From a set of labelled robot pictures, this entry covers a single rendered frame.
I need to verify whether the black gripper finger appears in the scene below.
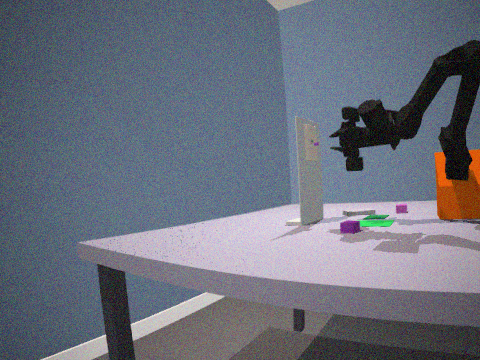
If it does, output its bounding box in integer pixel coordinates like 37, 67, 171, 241
330, 147, 350, 157
329, 122, 344, 138

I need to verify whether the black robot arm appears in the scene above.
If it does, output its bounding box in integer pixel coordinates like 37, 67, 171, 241
338, 40, 480, 181

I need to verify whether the small purple block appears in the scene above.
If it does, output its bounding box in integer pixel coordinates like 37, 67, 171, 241
340, 220, 360, 234

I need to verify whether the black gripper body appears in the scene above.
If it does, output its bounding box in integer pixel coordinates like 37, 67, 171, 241
341, 106, 375, 171

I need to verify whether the green square zone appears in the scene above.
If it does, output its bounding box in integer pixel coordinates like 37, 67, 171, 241
360, 220, 394, 227

